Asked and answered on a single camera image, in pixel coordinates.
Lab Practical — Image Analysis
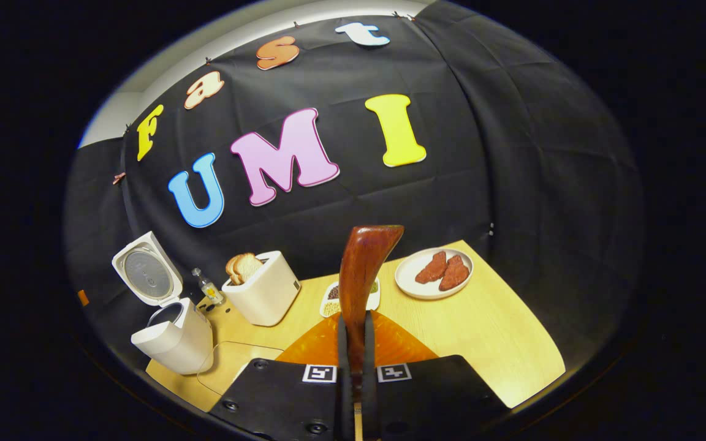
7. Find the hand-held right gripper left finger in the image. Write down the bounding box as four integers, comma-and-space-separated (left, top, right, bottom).
209, 311, 354, 441

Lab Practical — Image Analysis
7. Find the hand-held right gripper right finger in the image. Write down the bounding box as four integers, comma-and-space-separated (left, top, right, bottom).
362, 308, 507, 441

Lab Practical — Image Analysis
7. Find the white rice cooker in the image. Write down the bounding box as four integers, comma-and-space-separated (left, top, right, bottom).
112, 231, 214, 375

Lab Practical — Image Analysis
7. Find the brown wooden spoon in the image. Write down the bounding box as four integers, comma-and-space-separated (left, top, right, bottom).
338, 224, 405, 441

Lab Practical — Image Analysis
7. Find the white divided bean dish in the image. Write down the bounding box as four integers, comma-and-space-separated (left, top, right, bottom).
319, 280, 381, 319

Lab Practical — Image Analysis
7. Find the clear plastic container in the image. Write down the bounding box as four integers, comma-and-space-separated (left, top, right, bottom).
197, 341, 285, 396

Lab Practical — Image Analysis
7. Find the white round plate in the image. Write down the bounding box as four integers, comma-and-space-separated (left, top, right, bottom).
395, 247, 474, 300

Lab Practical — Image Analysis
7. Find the small glass bottle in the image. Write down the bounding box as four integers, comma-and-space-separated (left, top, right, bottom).
191, 267, 226, 307

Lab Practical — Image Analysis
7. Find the white toaster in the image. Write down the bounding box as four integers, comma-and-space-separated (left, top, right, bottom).
221, 251, 302, 327

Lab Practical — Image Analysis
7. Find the red meat slice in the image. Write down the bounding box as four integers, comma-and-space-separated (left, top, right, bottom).
415, 251, 449, 284
438, 255, 471, 292

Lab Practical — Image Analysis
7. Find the toasted bread slice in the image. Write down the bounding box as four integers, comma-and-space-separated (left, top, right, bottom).
233, 253, 264, 284
225, 254, 246, 285

